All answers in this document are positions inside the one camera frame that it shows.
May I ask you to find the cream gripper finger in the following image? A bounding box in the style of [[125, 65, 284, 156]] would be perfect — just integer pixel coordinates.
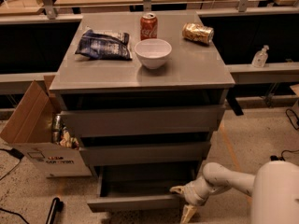
[[170, 186, 186, 197], [180, 204, 197, 224]]

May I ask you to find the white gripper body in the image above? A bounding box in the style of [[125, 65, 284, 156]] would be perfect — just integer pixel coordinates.
[[183, 176, 209, 206]]

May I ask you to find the grey bottom drawer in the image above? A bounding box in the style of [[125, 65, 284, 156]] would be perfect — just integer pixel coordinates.
[[87, 161, 197, 212]]

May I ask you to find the grey drawer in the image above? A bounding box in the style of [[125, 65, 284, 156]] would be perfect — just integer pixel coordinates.
[[87, 161, 197, 212], [79, 142, 211, 166], [61, 105, 224, 137]]

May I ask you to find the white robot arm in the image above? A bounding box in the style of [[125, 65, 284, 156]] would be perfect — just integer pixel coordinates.
[[170, 161, 299, 224]]

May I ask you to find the grey top drawer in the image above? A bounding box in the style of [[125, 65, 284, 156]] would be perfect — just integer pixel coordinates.
[[61, 105, 224, 137]]

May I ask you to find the grey middle drawer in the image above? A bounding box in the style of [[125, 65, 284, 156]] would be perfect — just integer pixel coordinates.
[[79, 142, 211, 166]]

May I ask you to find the grey drawer cabinet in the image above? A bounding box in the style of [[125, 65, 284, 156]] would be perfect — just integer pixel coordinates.
[[49, 10, 235, 185]]

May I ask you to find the black stand bar left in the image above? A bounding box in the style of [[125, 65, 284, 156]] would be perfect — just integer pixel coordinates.
[[45, 197, 64, 224]]

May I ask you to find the white bowl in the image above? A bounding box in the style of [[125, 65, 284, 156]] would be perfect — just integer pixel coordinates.
[[135, 38, 172, 69]]

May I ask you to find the silver can in box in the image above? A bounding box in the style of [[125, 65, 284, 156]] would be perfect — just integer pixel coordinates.
[[51, 115, 63, 144]]

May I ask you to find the clear sanitizer bottle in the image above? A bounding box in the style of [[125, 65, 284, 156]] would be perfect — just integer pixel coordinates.
[[251, 45, 269, 68]]

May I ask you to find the gold crushed can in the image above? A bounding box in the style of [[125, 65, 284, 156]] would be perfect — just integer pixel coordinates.
[[182, 22, 214, 45]]

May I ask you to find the cardboard box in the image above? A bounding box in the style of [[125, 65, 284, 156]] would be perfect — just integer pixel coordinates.
[[0, 76, 92, 177]]

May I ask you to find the blue chip bag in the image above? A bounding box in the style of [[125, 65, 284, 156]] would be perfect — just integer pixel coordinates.
[[75, 29, 132, 61]]

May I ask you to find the red cola can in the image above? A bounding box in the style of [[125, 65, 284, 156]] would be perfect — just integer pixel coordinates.
[[140, 13, 158, 40]]

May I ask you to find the grey metal railing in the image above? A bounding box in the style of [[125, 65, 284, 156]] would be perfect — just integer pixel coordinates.
[[0, 0, 299, 26]]

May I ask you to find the black cable right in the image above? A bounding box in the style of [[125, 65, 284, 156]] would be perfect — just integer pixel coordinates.
[[270, 107, 299, 161]]

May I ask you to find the black power adapter cable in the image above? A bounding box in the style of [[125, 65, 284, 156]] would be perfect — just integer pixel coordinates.
[[0, 147, 25, 182]]

